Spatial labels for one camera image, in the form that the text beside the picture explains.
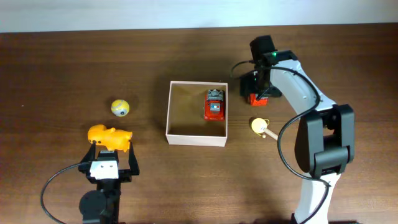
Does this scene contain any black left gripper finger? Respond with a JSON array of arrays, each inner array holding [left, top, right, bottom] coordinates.
[[80, 141, 96, 163], [128, 141, 139, 170]]

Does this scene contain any small red toy truck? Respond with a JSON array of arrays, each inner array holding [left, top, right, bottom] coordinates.
[[248, 93, 268, 106]]

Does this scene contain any red toy car grey top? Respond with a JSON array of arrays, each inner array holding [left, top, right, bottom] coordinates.
[[204, 89, 225, 121]]

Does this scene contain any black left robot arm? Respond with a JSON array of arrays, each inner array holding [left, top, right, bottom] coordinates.
[[78, 141, 140, 224]]

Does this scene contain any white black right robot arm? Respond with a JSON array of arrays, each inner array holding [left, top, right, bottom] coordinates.
[[240, 50, 354, 223]]

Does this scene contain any orange plastic toy animal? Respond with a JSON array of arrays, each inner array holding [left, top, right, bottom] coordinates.
[[88, 124, 132, 152]]

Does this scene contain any yellow ball wooden stick toy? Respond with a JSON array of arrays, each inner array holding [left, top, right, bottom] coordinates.
[[251, 118, 278, 140]]

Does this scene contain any yellow grey toy ball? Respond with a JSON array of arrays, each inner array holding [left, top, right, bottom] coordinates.
[[111, 100, 130, 117]]

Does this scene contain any pink open cardboard box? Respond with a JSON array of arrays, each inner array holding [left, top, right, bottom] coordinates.
[[165, 81, 228, 147]]

